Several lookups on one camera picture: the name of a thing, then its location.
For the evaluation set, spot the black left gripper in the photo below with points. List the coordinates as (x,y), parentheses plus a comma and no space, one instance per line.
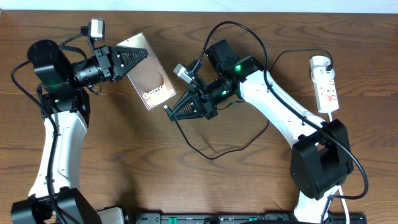
(106,63)

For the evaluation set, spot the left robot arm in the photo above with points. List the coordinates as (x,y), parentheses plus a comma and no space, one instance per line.
(65,106)

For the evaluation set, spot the white power strip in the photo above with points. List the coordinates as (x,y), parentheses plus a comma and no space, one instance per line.
(325,92)

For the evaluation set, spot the white USB charger plug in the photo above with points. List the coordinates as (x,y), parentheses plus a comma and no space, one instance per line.
(321,74)

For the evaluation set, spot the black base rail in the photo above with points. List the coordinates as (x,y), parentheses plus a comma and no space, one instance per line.
(231,218)

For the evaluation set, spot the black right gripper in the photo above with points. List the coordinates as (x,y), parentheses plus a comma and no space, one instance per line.
(201,102)

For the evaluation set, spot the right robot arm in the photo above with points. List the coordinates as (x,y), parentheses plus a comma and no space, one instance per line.
(321,158)

